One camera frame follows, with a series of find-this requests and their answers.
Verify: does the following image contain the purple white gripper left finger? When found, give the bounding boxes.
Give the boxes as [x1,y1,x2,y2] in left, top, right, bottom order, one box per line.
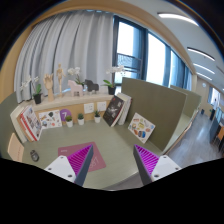
[45,144,93,186]

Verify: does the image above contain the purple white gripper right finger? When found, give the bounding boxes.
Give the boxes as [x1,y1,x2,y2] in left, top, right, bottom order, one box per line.
[133,144,181,185]

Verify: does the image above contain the dark grey computer mouse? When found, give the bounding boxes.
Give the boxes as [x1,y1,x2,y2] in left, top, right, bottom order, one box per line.
[30,150,39,162]

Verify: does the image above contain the colourful sticker card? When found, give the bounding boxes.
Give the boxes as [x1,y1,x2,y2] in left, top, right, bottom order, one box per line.
[128,113,155,143]

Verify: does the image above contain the small plant middle white pot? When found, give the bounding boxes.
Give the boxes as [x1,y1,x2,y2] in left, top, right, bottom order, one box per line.
[77,113,84,125]

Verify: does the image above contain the small plant white pot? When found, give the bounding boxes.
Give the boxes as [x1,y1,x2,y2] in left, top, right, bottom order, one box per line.
[65,115,73,128]
[77,113,84,125]
[94,110,101,123]

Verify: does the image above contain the small plant left white pot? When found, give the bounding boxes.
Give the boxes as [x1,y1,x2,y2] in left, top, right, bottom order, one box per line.
[65,115,73,128]

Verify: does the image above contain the illustrated white card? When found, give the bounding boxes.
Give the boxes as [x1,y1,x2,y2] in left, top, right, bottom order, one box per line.
[39,110,62,129]

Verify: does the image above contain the small plant right white pot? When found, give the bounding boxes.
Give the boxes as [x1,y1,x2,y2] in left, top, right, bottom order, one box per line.
[94,110,101,123]

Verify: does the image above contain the purple round sign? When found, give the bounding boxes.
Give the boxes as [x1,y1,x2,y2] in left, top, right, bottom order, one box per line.
[60,109,72,122]

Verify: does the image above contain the white book behind black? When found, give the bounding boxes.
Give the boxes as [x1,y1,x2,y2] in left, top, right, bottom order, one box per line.
[117,93,132,125]

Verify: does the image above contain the red white magazine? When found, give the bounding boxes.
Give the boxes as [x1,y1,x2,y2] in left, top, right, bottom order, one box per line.
[17,105,42,142]

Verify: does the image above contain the beige notebook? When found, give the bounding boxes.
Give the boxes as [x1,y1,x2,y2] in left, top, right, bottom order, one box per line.
[7,134,24,162]

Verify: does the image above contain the olive desk partition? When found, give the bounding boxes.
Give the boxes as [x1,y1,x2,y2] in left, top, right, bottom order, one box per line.
[121,77,201,154]

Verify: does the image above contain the wooden shelf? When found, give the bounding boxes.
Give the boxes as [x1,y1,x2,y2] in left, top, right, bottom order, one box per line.
[21,92,112,123]

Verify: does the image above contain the white book far left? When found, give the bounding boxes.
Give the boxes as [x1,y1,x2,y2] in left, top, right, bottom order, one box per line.
[10,106,27,143]

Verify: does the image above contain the pink wooden horse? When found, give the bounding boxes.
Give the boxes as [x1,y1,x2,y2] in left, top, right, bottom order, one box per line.
[68,80,83,97]

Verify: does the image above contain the white orchid left pot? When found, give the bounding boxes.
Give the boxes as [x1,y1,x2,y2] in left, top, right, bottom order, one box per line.
[20,76,41,105]

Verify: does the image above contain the white orchid pot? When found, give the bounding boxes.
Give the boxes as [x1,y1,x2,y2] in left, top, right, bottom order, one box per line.
[103,65,124,95]
[20,76,41,105]

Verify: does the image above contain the black wooden horse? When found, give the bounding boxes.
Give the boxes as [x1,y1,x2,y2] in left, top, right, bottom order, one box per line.
[84,79,99,92]

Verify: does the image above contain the wooden hand model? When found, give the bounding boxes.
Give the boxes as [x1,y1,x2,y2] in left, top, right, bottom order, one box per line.
[43,74,54,102]

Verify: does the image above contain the wooden mannequin figure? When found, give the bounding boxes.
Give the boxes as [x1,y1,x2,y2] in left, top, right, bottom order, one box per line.
[56,63,66,97]

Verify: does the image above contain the white orchid middle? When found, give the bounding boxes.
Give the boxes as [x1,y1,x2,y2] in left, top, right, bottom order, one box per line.
[68,67,84,85]

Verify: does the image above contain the white orchid right pot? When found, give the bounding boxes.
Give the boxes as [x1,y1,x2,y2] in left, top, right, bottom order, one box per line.
[103,65,124,95]

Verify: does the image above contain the grey curtain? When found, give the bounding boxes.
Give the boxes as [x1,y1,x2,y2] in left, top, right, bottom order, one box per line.
[14,10,113,102]

